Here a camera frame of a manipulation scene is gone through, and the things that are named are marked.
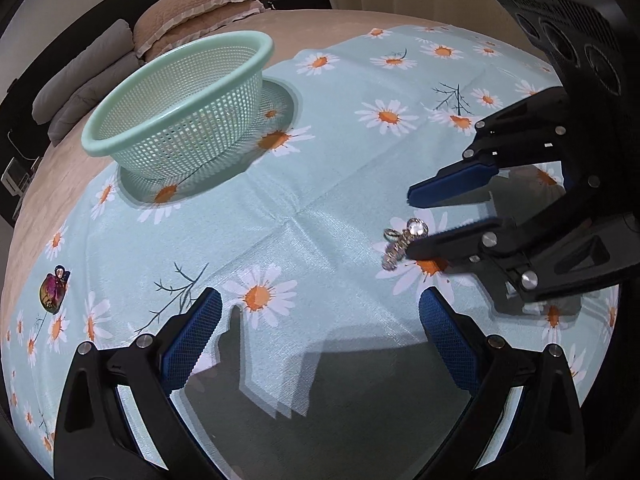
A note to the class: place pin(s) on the daisy print blue cloth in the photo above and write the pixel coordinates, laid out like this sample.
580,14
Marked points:
325,170

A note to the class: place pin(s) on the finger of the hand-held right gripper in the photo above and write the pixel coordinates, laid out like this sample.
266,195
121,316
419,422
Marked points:
450,185
450,247

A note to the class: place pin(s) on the black nightstand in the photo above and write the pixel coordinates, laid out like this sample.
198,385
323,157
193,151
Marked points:
300,2

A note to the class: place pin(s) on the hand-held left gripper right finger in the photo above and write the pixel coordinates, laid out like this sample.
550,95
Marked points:
450,340

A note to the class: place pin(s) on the grey pillow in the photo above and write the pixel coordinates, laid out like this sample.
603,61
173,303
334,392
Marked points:
85,65
75,110

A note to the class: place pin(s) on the green plastic mesh basket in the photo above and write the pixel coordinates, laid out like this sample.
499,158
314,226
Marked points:
150,145

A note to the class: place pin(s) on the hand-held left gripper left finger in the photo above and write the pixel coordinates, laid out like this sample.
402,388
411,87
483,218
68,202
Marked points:
195,340

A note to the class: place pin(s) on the white bedside device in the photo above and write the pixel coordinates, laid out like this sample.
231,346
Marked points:
17,177

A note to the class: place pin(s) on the pink ruffled pillow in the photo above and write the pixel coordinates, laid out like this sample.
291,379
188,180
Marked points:
185,12
240,10

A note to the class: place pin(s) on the purple iridescent brooch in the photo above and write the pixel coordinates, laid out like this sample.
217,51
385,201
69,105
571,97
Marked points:
52,292

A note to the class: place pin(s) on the crystal charm jewelry piece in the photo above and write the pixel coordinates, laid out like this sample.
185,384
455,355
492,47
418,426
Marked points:
397,247

